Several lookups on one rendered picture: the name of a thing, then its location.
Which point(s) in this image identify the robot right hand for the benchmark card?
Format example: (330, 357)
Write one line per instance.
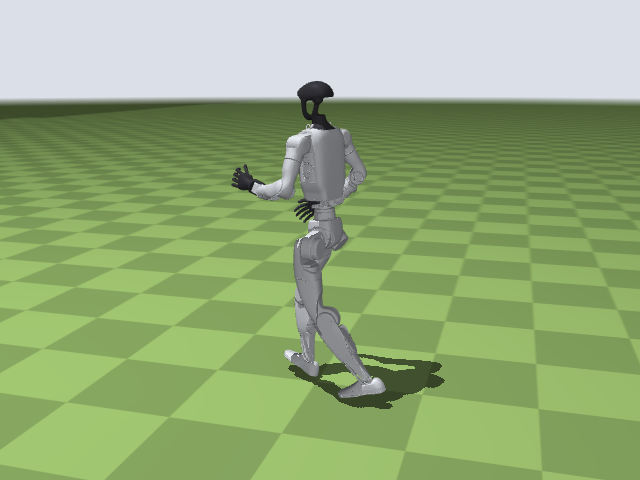
(308, 204)

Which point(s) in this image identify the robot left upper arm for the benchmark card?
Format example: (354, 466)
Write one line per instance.
(296, 147)

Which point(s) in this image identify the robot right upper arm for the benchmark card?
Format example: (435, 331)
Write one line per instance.
(358, 172)

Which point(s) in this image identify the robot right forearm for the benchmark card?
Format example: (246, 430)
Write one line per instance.
(349, 188)

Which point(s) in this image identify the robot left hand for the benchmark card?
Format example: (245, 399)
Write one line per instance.
(245, 181)

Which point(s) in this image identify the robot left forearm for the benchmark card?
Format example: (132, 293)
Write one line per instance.
(267, 192)

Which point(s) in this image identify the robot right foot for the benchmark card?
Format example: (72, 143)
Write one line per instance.
(311, 368)

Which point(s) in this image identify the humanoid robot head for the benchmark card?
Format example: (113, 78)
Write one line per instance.
(315, 91)

